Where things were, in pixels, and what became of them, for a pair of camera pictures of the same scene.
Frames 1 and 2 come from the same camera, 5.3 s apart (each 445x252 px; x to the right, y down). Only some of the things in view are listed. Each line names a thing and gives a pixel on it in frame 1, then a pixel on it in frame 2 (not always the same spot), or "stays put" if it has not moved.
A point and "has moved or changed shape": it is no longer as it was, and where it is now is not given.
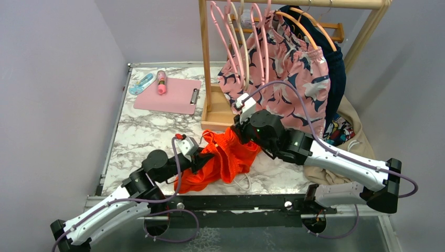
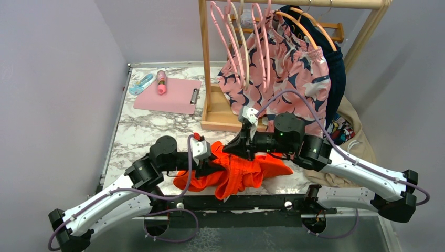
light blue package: (142, 84) stays put
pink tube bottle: (161, 81) stays put
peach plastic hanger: (304, 13) stays put
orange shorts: (231, 154) has moved or changed shape
